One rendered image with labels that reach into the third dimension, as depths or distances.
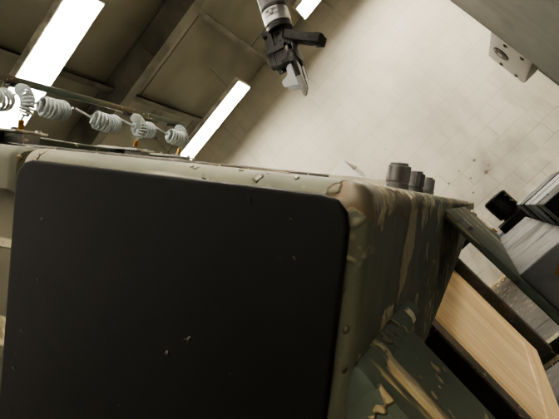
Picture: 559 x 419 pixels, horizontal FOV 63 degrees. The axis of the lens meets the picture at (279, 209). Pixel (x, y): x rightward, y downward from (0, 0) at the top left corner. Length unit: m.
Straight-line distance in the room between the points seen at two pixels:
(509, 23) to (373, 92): 6.15
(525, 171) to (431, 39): 2.01
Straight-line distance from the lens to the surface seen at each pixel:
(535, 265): 0.39
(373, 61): 6.46
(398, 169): 0.47
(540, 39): 0.20
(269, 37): 1.33
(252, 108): 6.89
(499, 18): 0.21
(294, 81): 1.26
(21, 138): 1.43
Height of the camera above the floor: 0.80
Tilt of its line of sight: 16 degrees up
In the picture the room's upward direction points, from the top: 43 degrees counter-clockwise
